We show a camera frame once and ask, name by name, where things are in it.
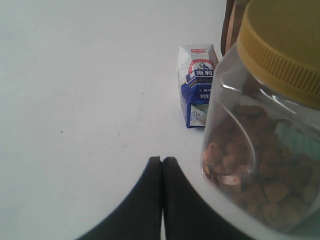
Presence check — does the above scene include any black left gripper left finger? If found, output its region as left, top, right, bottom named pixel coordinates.
left=79, top=156, right=163, bottom=240

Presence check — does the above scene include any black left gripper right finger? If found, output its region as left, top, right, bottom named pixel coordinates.
left=162, top=157, right=251, bottom=240

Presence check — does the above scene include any blue white milk carton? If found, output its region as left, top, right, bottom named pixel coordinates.
left=177, top=44, right=218, bottom=129

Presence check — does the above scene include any clear nut jar gold lid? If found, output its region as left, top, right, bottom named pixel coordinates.
left=201, top=0, right=320, bottom=232

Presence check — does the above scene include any brown paper shopping bag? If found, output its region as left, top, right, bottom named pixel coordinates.
left=220, top=0, right=250, bottom=56

